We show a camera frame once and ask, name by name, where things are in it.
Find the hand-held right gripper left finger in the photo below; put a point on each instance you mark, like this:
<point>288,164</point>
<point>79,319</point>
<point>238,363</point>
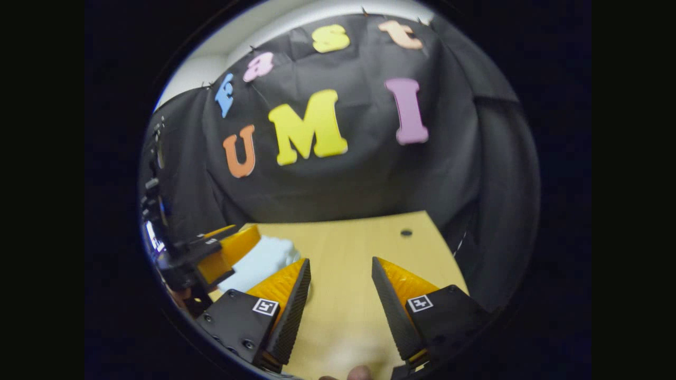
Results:
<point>290,322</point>

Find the black equipment stand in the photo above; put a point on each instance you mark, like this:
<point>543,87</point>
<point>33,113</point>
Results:
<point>154,179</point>

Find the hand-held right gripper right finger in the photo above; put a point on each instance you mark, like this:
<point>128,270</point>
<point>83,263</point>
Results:
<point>393,316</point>

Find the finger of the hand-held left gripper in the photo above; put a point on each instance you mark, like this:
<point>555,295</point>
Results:
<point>227,253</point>
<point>224,232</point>

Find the computer monitor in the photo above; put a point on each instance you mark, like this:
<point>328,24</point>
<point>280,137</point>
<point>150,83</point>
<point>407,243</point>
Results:
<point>154,237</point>

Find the light blue suitcase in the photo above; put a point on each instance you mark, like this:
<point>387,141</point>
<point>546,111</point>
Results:
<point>261,264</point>

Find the black backdrop cloth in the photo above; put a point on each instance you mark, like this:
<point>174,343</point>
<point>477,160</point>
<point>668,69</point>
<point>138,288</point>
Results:
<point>343,174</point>

